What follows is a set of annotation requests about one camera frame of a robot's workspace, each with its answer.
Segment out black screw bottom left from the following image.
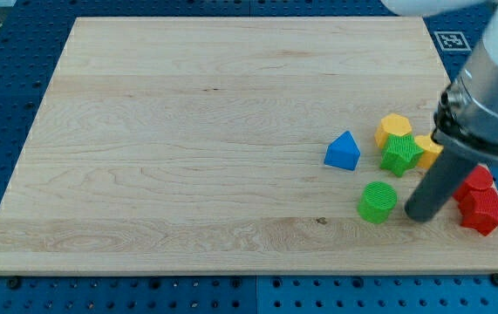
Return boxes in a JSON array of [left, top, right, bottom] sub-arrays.
[[6, 276, 22, 290]]

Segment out white fiducial marker tag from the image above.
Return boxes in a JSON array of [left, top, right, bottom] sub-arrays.
[[434, 31, 471, 51]]

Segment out red star block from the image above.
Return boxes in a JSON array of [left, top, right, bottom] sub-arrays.
[[458, 188, 498, 236]]

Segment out yellow block behind star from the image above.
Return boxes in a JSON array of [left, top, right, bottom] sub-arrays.
[[414, 134, 443, 169]]

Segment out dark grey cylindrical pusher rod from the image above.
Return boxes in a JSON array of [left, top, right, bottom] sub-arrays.
[[404, 148, 478, 222]]

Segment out green star block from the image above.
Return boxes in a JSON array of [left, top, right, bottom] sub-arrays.
[[380, 134, 424, 177]]

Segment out yellow hexagon block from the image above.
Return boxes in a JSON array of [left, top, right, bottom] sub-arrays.
[[374, 113, 413, 148]]

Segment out blue triangle block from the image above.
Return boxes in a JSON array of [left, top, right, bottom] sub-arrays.
[[324, 131, 360, 171]]

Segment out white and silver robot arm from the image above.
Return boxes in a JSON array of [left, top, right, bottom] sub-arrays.
[[405, 5, 498, 222]]

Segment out light wooden board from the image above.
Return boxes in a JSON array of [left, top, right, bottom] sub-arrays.
[[0, 17, 498, 276]]

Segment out green cylinder block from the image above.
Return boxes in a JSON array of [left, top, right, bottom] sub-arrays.
[[358, 181, 398, 224]]

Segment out red cylinder block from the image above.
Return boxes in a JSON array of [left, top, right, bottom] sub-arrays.
[[453, 165, 493, 201]]

